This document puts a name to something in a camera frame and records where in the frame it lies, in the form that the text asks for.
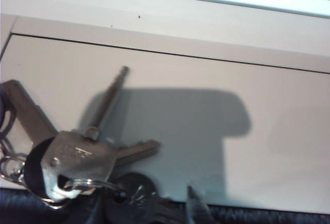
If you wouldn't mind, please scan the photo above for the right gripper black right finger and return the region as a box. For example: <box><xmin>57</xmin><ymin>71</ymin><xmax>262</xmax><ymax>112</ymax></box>
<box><xmin>186</xmin><ymin>184</ymin><xmax>210</xmax><ymax>224</ymax></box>

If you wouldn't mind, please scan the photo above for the bunch of keys with black fob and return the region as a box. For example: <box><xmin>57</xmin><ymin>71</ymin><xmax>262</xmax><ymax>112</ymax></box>
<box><xmin>0</xmin><ymin>65</ymin><xmax>330</xmax><ymax>224</ymax></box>

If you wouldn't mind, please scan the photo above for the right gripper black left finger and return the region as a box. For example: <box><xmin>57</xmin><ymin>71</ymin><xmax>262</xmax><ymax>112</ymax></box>
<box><xmin>88</xmin><ymin>188</ymin><xmax>109</xmax><ymax>224</ymax></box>

